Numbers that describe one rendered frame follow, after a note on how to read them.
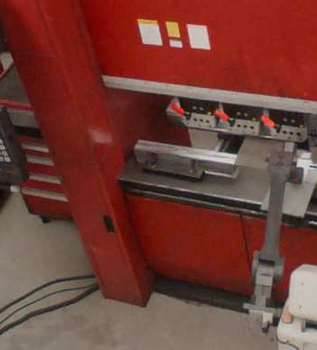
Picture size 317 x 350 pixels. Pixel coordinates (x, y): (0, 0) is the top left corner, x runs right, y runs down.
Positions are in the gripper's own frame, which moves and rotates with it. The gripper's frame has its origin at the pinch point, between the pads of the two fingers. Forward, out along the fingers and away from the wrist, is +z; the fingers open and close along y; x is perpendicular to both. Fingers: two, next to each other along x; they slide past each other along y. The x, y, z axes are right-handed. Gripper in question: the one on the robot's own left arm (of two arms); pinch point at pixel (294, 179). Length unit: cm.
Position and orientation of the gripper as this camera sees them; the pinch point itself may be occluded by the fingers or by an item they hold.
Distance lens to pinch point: 332.0
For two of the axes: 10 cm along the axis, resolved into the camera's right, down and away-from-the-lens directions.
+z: 2.9, 3.4, 8.9
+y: -9.2, -1.3, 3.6
